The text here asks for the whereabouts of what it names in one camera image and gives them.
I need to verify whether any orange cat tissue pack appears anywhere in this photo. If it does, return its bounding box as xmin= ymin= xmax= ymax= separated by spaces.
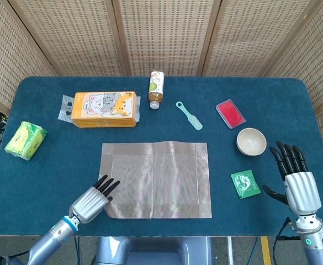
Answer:
xmin=57 ymin=91 xmax=141 ymax=129

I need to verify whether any beige bowl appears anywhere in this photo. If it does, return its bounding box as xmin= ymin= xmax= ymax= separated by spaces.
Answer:
xmin=236 ymin=128 xmax=267 ymax=157

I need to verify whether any tea bottle white cap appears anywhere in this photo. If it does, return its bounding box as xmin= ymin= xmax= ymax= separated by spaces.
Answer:
xmin=148 ymin=71 xmax=166 ymax=109

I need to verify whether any white table leg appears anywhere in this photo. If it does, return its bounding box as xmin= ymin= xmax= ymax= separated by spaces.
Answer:
xmin=226 ymin=236 xmax=234 ymax=265

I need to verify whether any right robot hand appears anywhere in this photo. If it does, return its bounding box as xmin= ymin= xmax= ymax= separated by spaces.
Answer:
xmin=262 ymin=141 xmax=322 ymax=215

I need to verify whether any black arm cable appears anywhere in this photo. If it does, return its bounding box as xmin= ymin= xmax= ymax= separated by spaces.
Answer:
xmin=271 ymin=217 xmax=293 ymax=265
xmin=0 ymin=250 xmax=31 ymax=265

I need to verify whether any grey robot torso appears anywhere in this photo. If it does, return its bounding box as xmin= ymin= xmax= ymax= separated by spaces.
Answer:
xmin=94 ymin=236 xmax=214 ymax=265

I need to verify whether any green tea sachet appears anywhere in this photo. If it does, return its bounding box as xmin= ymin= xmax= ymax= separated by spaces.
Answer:
xmin=230 ymin=169 xmax=262 ymax=198

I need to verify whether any mint green brush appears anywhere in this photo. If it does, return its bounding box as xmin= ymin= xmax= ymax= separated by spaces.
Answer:
xmin=176 ymin=101 xmax=203 ymax=131

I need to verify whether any woven bamboo folding screen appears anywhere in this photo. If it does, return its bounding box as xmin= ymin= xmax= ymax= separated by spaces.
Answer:
xmin=0 ymin=0 xmax=323 ymax=155

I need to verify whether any blue cable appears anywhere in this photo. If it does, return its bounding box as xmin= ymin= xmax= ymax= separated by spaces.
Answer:
xmin=73 ymin=236 xmax=81 ymax=265
xmin=248 ymin=236 xmax=260 ymax=265

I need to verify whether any brown woven placemat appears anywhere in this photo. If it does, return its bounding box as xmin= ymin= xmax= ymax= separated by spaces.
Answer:
xmin=98 ymin=141 xmax=213 ymax=219

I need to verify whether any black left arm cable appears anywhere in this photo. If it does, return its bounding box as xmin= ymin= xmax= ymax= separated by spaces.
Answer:
xmin=0 ymin=250 xmax=31 ymax=265

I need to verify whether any red pad clear case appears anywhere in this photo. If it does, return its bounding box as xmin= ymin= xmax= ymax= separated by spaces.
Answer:
xmin=215 ymin=98 xmax=247 ymax=130

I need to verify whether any teal felt table cover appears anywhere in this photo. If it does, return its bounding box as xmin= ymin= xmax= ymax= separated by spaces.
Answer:
xmin=0 ymin=76 xmax=323 ymax=237

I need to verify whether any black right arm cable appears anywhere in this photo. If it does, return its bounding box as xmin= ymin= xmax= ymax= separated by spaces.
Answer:
xmin=271 ymin=217 xmax=293 ymax=265

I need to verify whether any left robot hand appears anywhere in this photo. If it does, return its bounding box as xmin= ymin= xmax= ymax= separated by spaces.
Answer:
xmin=68 ymin=174 xmax=121 ymax=224

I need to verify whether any green tissue packet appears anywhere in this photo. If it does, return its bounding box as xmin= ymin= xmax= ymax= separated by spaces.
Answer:
xmin=4 ymin=120 xmax=48 ymax=161

